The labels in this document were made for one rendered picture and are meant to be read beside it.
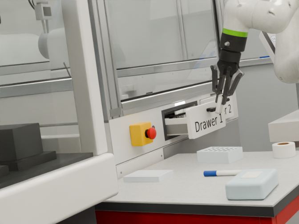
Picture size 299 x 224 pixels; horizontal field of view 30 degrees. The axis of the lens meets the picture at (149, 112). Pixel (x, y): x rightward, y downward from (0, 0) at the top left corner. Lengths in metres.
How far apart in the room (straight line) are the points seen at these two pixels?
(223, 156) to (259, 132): 2.06
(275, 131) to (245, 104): 1.76
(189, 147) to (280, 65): 0.48
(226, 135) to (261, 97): 1.31
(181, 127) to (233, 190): 0.72
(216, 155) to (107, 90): 0.40
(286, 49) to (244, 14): 0.37
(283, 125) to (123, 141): 0.61
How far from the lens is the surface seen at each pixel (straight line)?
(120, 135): 1.81
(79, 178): 1.24
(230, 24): 1.99
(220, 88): 2.06
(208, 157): 1.83
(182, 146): 2.16
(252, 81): 3.81
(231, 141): 2.57
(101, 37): 1.77
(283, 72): 2.27
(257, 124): 3.84
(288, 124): 2.08
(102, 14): 1.79
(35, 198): 1.14
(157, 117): 2.00
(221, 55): 2.02
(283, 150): 1.78
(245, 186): 1.33
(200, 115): 2.04
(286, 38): 2.29
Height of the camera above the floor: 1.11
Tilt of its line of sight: 5 degrees down
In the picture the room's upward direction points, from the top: 7 degrees counter-clockwise
